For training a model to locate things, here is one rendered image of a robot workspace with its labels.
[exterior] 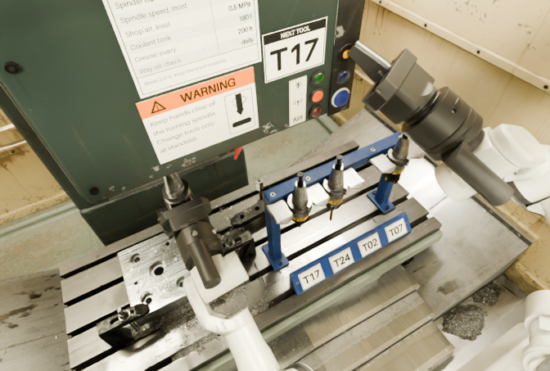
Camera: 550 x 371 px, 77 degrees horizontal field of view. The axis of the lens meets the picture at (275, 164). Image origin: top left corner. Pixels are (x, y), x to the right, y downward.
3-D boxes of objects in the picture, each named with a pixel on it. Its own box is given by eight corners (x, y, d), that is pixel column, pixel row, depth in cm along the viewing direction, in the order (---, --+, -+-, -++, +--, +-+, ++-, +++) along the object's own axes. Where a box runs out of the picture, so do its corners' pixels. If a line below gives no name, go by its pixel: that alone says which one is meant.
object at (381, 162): (398, 169, 96) (399, 168, 95) (384, 177, 94) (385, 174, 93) (382, 154, 100) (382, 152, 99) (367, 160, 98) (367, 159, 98)
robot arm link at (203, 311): (223, 258, 75) (252, 316, 72) (185, 279, 73) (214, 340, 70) (220, 256, 69) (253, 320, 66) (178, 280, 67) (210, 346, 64)
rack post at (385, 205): (395, 208, 124) (417, 150, 102) (383, 214, 122) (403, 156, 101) (376, 189, 130) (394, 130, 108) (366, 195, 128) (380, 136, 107)
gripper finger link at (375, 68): (358, 38, 49) (391, 67, 49) (346, 53, 52) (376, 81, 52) (354, 43, 48) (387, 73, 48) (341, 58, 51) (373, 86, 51)
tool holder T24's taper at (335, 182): (335, 174, 93) (337, 157, 88) (347, 184, 91) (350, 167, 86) (323, 183, 91) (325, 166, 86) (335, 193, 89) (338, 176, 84)
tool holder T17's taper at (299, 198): (303, 191, 89) (304, 174, 85) (312, 203, 87) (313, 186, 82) (288, 197, 88) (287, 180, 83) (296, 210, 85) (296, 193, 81)
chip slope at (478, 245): (499, 276, 134) (534, 242, 115) (354, 375, 113) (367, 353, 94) (358, 142, 189) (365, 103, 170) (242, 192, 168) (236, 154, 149)
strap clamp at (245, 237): (256, 255, 113) (252, 230, 102) (219, 273, 109) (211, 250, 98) (252, 246, 115) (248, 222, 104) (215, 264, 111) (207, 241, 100)
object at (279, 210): (297, 219, 86) (297, 217, 85) (278, 228, 84) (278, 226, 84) (283, 199, 90) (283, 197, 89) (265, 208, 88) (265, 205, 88)
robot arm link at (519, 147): (497, 119, 47) (529, 124, 55) (442, 157, 53) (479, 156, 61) (529, 159, 44) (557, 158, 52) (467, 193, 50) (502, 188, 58)
